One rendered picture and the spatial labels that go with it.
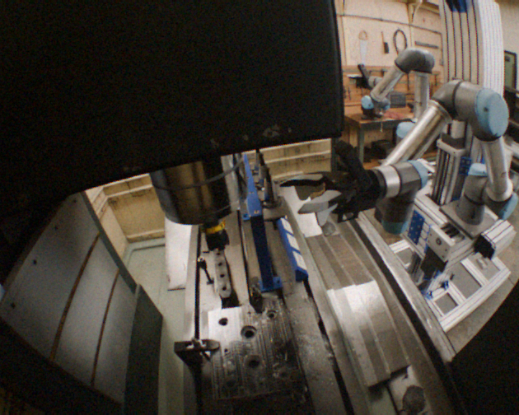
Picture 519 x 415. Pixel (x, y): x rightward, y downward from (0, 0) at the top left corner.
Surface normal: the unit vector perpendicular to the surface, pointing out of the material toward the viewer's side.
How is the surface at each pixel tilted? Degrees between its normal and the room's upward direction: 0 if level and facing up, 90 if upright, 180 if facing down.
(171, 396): 0
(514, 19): 90
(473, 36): 90
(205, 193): 90
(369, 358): 8
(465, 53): 90
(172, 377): 0
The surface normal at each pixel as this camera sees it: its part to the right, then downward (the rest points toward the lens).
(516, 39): -0.96, 0.24
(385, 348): -0.11, -0.73
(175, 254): -0.07, -0.55
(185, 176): 0.13, 0.55
